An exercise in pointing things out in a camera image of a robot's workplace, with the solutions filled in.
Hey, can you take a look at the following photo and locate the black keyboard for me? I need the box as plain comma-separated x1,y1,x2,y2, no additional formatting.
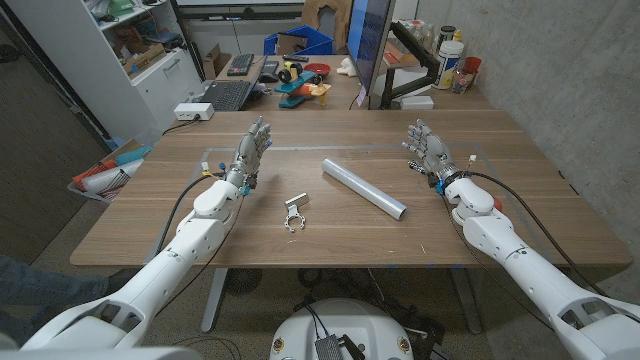
226,53,255,77

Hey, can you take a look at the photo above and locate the black floor fan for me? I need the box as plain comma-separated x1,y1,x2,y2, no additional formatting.
223,268,264,296

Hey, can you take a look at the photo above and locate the floor bin of rolls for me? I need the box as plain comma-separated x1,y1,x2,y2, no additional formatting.
67,144,154,204

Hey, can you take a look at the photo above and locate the person's blue jeans leg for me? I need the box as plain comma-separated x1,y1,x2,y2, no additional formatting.
0,255,110,346

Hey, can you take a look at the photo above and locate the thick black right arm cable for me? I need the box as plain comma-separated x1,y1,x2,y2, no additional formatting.
464,170,609,298

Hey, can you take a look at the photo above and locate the flat computer monitor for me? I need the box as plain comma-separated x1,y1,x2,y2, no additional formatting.
345,0,396,97

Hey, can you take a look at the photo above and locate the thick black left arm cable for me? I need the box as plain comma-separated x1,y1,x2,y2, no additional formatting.
155,172,215,256

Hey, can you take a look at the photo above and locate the clear glass jar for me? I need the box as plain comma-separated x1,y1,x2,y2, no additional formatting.
451,68,475,95

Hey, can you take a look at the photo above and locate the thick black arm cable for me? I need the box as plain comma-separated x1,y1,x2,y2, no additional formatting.
464,170,609,298
155,172,215,256

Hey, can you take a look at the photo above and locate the person's dark shoe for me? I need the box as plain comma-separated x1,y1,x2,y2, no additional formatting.
105,268,144,296

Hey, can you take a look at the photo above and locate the white labelled canister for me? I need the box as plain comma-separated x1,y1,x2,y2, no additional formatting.
432,39,466,91

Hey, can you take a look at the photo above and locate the white power strip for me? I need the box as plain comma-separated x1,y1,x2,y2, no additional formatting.
173,102,216,122

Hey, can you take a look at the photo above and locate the open cardboard box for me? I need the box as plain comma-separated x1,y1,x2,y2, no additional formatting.
202,43,232,80

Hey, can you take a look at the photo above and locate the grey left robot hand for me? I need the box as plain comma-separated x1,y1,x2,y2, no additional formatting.
223,115,274,188

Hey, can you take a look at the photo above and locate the black floor cable bundle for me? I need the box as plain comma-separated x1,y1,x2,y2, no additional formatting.
294,268,446,351

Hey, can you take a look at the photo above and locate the grey table leg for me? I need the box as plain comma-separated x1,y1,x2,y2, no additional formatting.
200,268,229,334
448,267,484,335

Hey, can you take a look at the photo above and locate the small white box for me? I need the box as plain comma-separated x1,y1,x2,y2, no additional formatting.
399,95,435,111

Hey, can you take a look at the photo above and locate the small metal clamp bracket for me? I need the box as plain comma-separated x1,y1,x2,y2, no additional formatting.
283,192,311,234

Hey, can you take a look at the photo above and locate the blue plastic bin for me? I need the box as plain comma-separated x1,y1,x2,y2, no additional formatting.
263,24,335,57

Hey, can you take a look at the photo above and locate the dark bottle with black lid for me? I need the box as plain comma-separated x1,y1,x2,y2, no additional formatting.
438,25,457,51

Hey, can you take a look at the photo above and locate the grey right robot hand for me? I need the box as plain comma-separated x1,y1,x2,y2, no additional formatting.
401,118,464,185

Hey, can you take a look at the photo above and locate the cardboard box on shelf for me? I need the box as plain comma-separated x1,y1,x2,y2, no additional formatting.
121,43,167,76

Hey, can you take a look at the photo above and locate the white robot torso base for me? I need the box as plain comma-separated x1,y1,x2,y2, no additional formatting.
268,298,415,360

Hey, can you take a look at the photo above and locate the colourful toy airplane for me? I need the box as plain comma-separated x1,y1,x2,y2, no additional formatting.
273,60,333,109

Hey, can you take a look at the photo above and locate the white shelf cabinet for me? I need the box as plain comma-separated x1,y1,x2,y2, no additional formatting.
4,0,206,144

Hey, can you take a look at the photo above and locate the black laptop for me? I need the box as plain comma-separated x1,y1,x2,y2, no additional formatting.
198,59,266,112

